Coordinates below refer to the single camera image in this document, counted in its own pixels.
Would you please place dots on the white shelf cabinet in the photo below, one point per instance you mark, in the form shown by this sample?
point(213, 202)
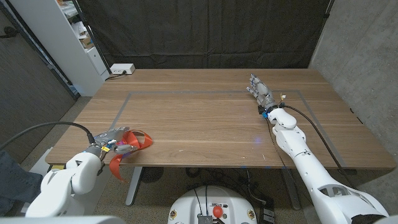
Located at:
point(62, 40)

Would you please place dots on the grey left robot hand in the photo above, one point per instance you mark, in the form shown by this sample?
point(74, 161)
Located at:
point(110, 138)

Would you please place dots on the yellow object under table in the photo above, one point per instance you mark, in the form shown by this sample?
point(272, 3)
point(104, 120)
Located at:
point(57, 167)

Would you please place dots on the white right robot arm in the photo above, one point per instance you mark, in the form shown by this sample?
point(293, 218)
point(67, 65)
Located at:
point(308, 161)

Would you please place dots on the grey table leg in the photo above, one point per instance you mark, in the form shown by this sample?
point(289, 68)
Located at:
point(134, 186)
point(290, 189)

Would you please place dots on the white power strip box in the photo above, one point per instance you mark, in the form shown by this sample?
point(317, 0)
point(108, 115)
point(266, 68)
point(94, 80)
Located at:
point(122, 68)

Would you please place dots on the black floor power strip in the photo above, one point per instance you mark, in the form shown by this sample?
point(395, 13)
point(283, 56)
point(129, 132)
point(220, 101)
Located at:
point(267, 213)

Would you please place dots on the red emergency stop button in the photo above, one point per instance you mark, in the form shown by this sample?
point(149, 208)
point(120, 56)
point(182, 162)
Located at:
point(217, 211)

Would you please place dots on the small cardboard box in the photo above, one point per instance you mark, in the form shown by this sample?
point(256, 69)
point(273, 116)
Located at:
point(86, 41)

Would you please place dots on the black backdrop stand pole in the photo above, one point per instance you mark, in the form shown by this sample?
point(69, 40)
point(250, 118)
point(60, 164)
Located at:
point(93, 37)

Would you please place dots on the round black floor fan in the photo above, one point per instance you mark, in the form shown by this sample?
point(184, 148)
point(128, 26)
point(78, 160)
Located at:
point(151, 174)

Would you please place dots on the black fabric backdrop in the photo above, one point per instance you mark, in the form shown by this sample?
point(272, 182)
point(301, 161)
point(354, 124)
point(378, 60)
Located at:
point(205, 31)

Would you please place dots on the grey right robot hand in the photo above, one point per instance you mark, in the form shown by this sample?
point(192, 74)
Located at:
point(262, 93)

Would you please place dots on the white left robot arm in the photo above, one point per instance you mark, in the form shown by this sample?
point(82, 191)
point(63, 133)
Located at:
point(68, 183)

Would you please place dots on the orange satin ribbon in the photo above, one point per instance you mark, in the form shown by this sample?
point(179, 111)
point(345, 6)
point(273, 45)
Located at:
point(140, 143)

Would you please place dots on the white robot torso base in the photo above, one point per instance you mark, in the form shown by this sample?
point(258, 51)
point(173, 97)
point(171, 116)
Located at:
point(212, 205)

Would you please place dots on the person leg in jeans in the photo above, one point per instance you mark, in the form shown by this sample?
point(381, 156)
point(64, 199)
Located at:
point(17, 180)

